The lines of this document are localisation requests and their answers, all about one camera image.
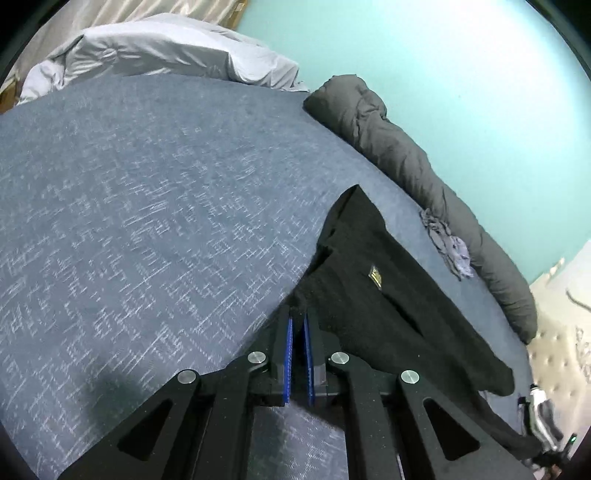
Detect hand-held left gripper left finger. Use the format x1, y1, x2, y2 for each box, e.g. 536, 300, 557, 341
58, 302, 296, 480

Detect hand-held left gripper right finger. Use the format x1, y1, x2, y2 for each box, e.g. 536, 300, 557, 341
302, 307, 539, 480

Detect black fleece pants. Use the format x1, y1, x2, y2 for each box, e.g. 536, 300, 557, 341
293, 185, 543, 462

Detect grey folded sweatpants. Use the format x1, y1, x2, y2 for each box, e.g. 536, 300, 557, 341
542, 399, 566, 444

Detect white folded garment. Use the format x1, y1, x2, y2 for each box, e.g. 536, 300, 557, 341
522, 383, 566, 453

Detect cream tufted headboard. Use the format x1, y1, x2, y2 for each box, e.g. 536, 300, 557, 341
529, 256, 591, 444

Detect grey crumpled shirt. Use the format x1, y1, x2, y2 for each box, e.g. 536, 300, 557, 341
419, 208, 462, 278

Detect purple patterned garment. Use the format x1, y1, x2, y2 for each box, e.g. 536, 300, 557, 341
445, 236, 476, 281

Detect blue patterned bed sheet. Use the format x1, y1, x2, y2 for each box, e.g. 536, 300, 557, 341
0, 74, 536, 480

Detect rolled dark grey duvet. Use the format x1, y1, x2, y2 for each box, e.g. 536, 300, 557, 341
302, 74, 539, 344

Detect wooden strip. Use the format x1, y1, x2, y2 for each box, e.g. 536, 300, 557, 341
217, 0, 252, 31

